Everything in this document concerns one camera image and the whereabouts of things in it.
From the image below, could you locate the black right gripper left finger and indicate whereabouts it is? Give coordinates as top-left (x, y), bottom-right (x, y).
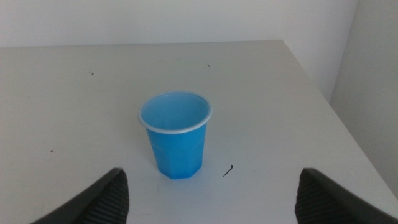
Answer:
top-left (30, 167), bottom-right (130, 224)

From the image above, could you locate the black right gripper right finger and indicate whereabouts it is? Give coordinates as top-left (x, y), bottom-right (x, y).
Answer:
top-left (294, 167), bottom-right (398, 224)

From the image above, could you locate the blue plastic cup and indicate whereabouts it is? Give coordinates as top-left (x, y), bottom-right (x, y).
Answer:
top-left (137, 90), bottom-right (213, 180)

